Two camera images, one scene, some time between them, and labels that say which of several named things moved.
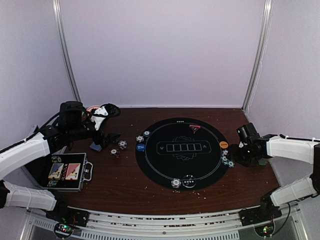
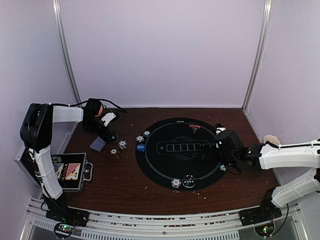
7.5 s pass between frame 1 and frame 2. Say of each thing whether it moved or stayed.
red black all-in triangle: stayed
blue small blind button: stayed
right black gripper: moved
